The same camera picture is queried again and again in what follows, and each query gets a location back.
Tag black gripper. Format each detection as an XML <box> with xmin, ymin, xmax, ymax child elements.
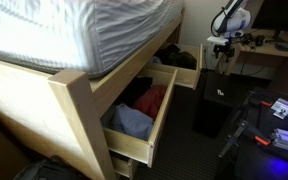
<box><xmin>213</xmin><ymin>43</ymin><xmax>236</xmax><ymax>62</ymax></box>

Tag light wood drawer, dark clothes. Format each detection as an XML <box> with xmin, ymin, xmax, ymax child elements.
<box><xmin>146</xmin><ymin>43</ymin><xmax>204</xmax><ymax>91</ymax></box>

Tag light wood drawer with clothes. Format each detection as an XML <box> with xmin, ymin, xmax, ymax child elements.
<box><xmin>100</xmin><ymin>67</ymin><xmax>178</xmax><ymax>169</ymax></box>

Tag low light wood drawer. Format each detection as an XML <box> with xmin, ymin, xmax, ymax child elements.
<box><xmin>109</xmin><ymin>151</ymin><xmax>140</xmax><ymax>180</ymax></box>

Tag small black device on desk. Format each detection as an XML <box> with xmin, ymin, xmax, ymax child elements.
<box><xmin>254</xmin><ymin>34</ymin><xmax>266</xmax><ymax>47</ymax></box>
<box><xmin>242</xmin><ymin>33</ymin><xmax>254</xmax><ymax>45</ymax></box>

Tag light wood desk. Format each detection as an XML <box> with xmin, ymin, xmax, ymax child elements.
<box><xmin>225</xmin><ymin>28</ymin><xmax>288</xmax><ymax>76</ymax></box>

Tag pile of dark clothes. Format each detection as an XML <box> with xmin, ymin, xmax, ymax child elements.
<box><xmin>155</xmin><ymin>44</ymin><xmax>198</xmax><ymax>70</ymax></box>

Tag black box with white logo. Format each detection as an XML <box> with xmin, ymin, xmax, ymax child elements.
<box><xmin>192</xmin><ymin>69</ymin><xmax>249</xmax><ymax>139</ymax></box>

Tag black bar clamp orange tip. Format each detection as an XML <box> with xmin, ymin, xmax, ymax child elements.
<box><xmin>218</xmin><ymin>119</ymin><xmax>272</xmax><ymax>160</ymax></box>
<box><xmin>237</xmin><ymin>90</ymin><xmax>273</xmax><ymax>118</ymax></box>

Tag black flat screen monitor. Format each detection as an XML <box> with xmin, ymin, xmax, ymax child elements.
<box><xmin>252</xmin><ymin>0</ymin><xmax>288</xmax><ymax>53</ymax></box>

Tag small bluish cloth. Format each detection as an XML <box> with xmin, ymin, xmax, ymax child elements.
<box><xmin>148</xmin><ymin>55</ymin><xmax>164</xmax><ymax>66</ymax></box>

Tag red crumpled cloth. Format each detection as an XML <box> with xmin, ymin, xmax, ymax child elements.
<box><xmin>132</xmin><ymin>84</ymin><xmax>168</xmax><ymax>121</ymax></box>

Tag black cloth beside red cloth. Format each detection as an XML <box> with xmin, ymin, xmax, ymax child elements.
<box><xmin>115</xmin><ymin>76</ymin><xmax>154</xmax><ymax>108</ymax></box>

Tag blue crumpled shirt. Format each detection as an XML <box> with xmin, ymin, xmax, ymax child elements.
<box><xmin>110</xmin><ymin>103</ymin><xmax>155</xmax><ymax>142</ymax></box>

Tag white mattress with sheet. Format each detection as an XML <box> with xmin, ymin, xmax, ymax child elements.
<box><xmin>0</xmin><ymin>0</ymin><xmax>185</xmax><ymax>80</ymax></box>

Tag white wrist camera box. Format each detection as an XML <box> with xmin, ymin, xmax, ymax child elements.
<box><xmin>206</xmin><ymin>35</ymin><xmax>230</xmax><ymax>46</ymax></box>

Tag black cable under desk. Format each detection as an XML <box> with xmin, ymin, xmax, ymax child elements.
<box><xmin>239</xmin><ymin>60</ymin><xmax>266</xmax><ymax>77</ymax></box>

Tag silver metal bracket plate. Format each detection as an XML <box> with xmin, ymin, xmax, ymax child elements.
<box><xmin>270</xmin><ymin>97</ymin><xmax>288</xmax><ymax>120</ymax></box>

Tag light wood bed frame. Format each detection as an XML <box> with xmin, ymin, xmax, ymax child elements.
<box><xmin>0</xmin><ymin>8</ymin><xmax>187</xmax><ymax>180</ymax></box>

